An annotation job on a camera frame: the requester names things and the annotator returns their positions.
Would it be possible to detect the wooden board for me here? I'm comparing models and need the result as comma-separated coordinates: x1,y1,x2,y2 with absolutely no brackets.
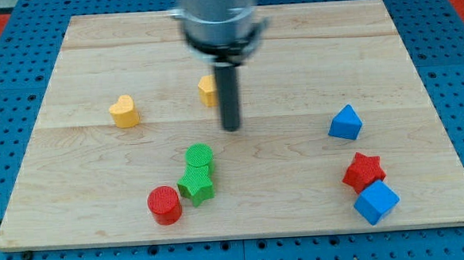
0,0,464,252

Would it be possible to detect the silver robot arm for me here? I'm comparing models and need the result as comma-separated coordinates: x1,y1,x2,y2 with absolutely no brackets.
171,0,269,132

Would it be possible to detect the red cylinder block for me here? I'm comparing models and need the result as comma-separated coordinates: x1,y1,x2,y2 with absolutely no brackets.
147,186,182,226

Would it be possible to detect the green star block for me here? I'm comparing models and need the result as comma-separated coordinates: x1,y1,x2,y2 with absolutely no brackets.
176,165,215,208

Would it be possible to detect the green circle block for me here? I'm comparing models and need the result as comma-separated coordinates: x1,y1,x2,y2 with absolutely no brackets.
185,143,215,175

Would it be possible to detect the red star block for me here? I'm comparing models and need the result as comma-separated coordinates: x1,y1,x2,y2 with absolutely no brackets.
342,152,386,193

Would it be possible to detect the blue triangle block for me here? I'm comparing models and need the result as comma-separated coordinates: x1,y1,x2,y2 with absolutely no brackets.
328,104,363,140

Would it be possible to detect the yellow hexagon block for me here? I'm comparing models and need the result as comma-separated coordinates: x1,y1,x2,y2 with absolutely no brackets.
198,75,218,107

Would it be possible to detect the yellow heart block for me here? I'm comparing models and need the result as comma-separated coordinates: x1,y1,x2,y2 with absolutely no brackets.
108,94,140,129

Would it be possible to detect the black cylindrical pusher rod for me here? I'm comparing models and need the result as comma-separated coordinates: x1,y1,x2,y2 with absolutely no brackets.
214,65,241,132

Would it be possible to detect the blue cube block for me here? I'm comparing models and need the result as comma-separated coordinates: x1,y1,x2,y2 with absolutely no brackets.
354,180,400,225

